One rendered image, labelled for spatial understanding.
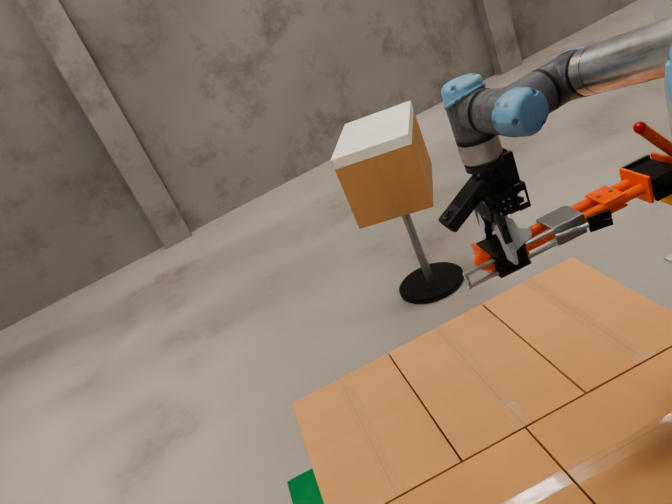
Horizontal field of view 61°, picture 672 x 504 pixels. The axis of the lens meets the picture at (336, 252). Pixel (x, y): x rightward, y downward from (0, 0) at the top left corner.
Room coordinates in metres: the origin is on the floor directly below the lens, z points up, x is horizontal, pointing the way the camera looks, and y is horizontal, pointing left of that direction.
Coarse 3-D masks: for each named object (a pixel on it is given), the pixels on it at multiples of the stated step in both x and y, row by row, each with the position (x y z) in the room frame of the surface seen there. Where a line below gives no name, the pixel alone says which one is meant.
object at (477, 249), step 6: (486, 240) 1.00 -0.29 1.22; (492, 240) 0.99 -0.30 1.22; (498, 240) 0.98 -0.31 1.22; (474, 246) 1.00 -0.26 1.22; (480, 246) 0.99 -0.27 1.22; (486, 246) 0.98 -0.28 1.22; (492, 246) 0.97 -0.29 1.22; (498, 246) 0.96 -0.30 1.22; (474, 252) 1.01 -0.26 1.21; (480, 252) 0.97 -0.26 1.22; (486, 252) 0.96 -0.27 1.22; (492, 252) 0.95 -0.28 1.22; (528, 252) 0.95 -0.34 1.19; (486, 258) 0.95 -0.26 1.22; (492, 264) 0.94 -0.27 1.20; (486, 270) 0.97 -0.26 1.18; (492, 270) 0.94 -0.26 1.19
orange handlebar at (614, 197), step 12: (624, 180) 1.02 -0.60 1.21; (600, 192) 1.01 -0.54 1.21; (612, 192) 0.99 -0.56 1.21; (624, 192) 0.97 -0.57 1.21; (636, 192) 0.97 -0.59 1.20; (576, 204) 1.01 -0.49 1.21; (588, 204) 1.00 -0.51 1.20; (600, 204) 0.97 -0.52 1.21; (612, 204) 0.96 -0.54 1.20; (624, 204) 0.97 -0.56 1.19; (540, 228) 0.99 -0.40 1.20; (540, 240) 0.95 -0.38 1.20
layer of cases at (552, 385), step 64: (512, 320) 1.61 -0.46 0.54; (576, 320) 1.47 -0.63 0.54; (640, 320) 1.35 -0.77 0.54; (384, 384) 1.58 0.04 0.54; (448, 384) 1.44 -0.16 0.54; (512, 384) 1.33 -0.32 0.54; (576, 384) 1.23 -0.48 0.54; (640, 384) 1.13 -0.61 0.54; (320, 448) 1.42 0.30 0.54; (384, 448) 1.30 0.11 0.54; (448, 448) 1.20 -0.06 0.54; (512, 448) 1.11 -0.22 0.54; (576, 448) 1.03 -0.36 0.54; (640, 448) 0.95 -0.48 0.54
